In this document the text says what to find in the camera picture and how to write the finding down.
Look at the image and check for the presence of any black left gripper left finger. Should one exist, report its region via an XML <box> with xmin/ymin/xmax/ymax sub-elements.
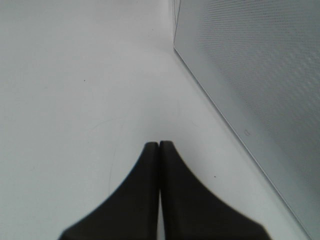
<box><xmin>60</xmin><ymin>142</ymin><xmax>160</xmax><ymax>240</ymax></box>

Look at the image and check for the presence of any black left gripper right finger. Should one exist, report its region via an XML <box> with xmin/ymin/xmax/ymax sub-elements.
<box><xmin>159</xmin><ymin>141</ymin><xmax>271</xmax><ymax>240</ymax></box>

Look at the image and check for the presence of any white microwave door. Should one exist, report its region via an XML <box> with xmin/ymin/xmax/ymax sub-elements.
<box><xmin>173</xmin><ymin>0</ymin><xmax>320</xmax><ymax>240</ymax></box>

